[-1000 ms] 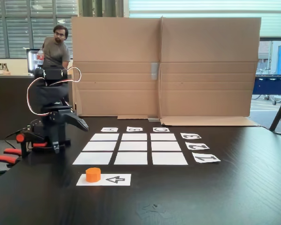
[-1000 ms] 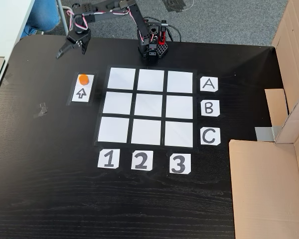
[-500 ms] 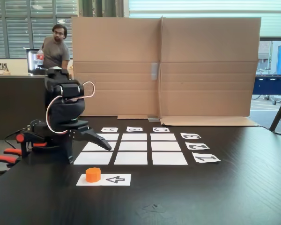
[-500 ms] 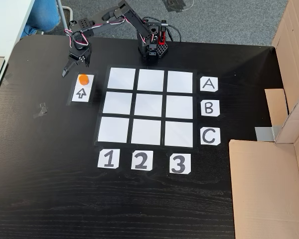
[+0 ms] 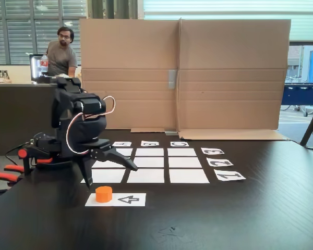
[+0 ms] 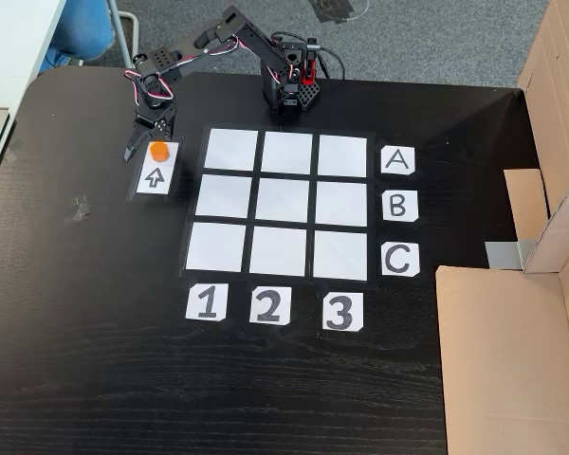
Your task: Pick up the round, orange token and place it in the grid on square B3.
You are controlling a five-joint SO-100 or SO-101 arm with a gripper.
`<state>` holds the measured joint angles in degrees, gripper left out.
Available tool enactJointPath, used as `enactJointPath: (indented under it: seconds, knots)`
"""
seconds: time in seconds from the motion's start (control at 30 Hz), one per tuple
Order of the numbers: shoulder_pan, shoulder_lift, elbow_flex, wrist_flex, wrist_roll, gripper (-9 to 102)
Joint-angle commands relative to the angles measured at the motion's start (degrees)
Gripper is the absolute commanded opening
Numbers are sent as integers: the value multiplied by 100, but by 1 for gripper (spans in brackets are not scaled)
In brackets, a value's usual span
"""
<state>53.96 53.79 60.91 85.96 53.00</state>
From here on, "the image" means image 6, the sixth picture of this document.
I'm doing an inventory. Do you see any white nine-square grid sheet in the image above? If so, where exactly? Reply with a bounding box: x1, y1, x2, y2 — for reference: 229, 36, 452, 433
178, 123, 378, 285

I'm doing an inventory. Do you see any white arrow paper sheet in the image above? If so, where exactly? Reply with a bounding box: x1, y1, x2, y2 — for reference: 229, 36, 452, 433
125, 136, 186, 203

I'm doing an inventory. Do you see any crumpled clear tape piece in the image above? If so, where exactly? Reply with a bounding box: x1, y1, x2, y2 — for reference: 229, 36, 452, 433
64, 192, 93, 227

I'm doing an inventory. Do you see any person's leg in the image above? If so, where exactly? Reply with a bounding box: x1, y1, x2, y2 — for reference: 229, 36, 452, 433
42, 0, 116, 75

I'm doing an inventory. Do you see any flat clear tape piece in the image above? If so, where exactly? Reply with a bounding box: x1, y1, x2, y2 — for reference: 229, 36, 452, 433
4, 136, 28, 165

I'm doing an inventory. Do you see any white desk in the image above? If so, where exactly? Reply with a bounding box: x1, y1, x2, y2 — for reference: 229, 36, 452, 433
0, 0, 68, 209

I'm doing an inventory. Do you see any paper sheet number 1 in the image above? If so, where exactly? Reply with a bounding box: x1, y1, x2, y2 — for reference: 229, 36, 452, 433
185, 282, 228, 322

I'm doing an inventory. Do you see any black floor tape patch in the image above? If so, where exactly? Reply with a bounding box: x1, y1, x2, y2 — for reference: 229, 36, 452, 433
307, 0, 355, 25

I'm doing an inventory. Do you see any paper sheet number 2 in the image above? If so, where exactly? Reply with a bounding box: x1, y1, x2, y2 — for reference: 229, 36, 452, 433
248, 285, 293, 326

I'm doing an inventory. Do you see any paper sheet letter A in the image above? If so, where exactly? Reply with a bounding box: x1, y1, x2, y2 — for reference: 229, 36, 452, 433
379, 145, 416, 176

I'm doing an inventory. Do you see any paper sheet letter B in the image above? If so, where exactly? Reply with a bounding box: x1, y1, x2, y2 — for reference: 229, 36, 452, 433
381, 190, 420, 223

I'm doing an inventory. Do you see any paper sheet number 3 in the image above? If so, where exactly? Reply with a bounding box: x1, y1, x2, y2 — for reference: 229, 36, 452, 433
321, 291, 365, 332

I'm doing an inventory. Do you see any paper sheet letter C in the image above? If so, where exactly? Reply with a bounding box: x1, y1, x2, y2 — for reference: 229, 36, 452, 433
380, 241, 421, 278

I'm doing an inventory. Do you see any brown cardboard box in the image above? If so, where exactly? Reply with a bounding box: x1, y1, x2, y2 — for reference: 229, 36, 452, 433
434, 0, 569, 455

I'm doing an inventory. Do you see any grey metal chair frame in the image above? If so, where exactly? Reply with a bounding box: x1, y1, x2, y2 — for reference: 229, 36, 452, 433
106, 0, 139, 70

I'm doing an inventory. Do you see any black cable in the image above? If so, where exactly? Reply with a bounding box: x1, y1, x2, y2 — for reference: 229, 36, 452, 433
318, 45, 347, 82

